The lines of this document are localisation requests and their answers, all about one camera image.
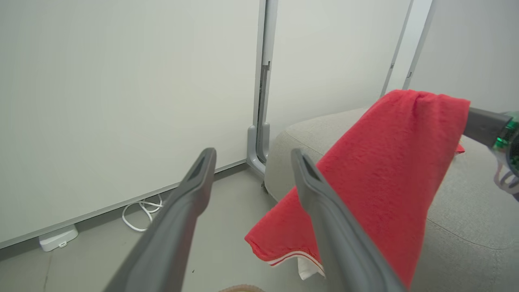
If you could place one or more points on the woven laundry basket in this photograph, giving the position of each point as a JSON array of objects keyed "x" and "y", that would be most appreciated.
[{"x": 242, "y": 288}]

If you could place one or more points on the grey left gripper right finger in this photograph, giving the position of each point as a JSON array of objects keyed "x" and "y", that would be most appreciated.
[{"x": 344, "y": 251}]

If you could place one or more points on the red cloth garment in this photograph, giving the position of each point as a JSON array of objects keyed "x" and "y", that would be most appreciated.
[{"x": 385, "y": 162}]

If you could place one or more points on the light grey fabric sofa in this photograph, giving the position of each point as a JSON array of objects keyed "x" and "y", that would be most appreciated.
[{"x": 466, "y": 243}]

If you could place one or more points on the grey partition post with foot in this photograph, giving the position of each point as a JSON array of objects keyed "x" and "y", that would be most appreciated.
[{"x": 261, "y": 101}]

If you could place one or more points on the small white adapter box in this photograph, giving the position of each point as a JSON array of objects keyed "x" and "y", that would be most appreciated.
[{"x": 58, "y": 238}]

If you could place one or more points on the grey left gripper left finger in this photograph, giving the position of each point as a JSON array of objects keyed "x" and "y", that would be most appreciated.
[{"x": 162, "y": 243}]

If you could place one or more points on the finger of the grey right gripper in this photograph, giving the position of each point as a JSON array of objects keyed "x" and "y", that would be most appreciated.
[{"x": 484, "y": 125}]

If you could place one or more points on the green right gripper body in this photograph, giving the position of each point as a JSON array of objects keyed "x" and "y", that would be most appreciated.
[{"x": 511, "y": 150}]

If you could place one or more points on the slim grey partition post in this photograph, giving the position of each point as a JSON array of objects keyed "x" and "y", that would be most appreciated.
[{"x": 405, "y": 44}]

